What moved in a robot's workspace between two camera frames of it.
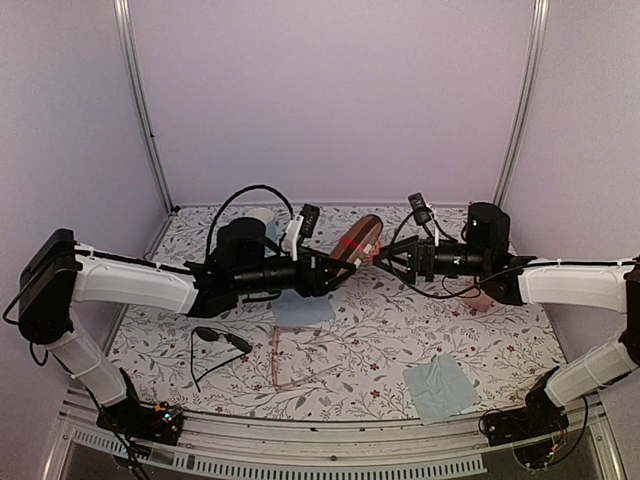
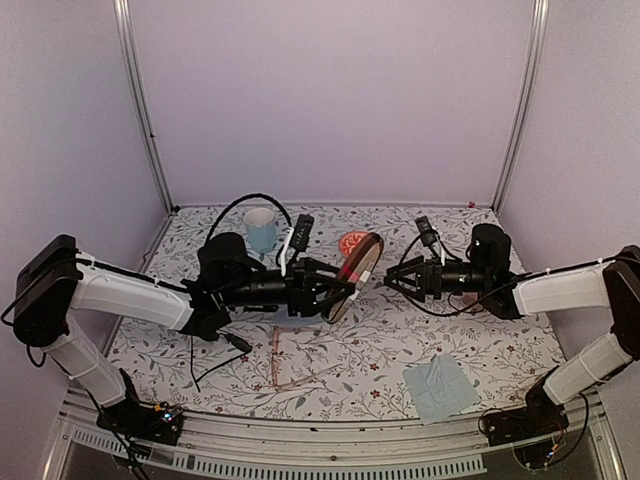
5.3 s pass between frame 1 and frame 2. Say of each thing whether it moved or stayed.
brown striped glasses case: moved
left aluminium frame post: stayed
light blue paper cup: stayed
